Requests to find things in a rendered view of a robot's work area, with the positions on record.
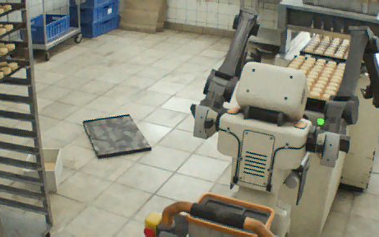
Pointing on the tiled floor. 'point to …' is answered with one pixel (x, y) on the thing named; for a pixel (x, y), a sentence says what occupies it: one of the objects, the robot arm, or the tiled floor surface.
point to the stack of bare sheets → (115, 136)
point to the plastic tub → (53, 160)
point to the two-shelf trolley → (57, 36)
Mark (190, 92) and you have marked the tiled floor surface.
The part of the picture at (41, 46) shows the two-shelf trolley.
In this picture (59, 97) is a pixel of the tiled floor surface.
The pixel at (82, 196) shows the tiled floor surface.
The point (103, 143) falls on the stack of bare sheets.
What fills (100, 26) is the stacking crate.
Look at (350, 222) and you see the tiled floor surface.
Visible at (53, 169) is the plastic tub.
